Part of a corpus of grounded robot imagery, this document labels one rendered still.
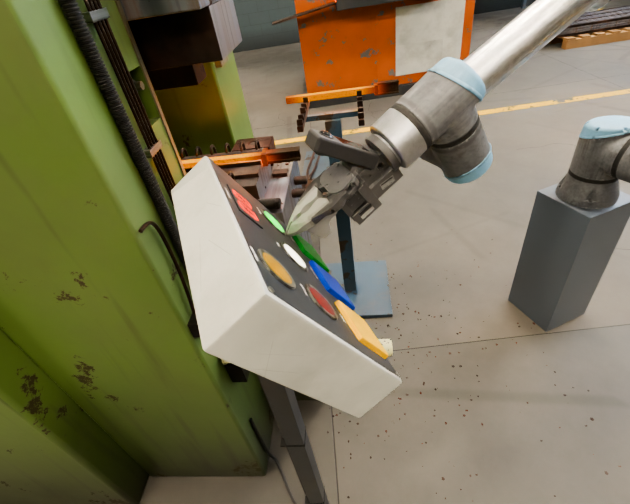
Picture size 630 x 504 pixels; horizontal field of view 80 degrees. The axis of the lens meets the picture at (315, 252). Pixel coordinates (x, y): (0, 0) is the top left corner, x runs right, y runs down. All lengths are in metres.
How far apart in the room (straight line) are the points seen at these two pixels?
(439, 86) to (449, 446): 1.25
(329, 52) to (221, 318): 4.29
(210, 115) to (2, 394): 0.91
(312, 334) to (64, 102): 0.47
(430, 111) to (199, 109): 0.86
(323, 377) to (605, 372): 1.56
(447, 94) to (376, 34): 3.97
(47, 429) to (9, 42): 0.92
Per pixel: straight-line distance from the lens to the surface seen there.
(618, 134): 1.52
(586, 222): 1.58
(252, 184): 0.98
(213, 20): 0.88
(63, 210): 0.77
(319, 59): 4.56
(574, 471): 1.64
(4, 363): 1.15
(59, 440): 1.31
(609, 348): 1.99
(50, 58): 0.66
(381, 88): 1.61
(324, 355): 0.42
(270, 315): 0.35
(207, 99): 1.30
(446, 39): 4.77
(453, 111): 0.64
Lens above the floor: 1.42
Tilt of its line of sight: 39 degrees down
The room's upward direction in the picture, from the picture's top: 10 degrees counter-clockwise
